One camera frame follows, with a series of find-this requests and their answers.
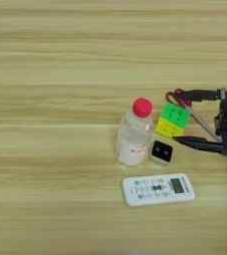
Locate red handled scissors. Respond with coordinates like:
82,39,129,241
165,88,223,143

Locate green and yellow puzzle cube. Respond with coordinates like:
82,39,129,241
154,102,192,138

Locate small white box black top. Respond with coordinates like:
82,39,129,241
148,139,174,167

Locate clear bottle with red cap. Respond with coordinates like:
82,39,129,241
114,97,154,167

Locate white remote control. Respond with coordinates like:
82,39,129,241
121,172,196,207

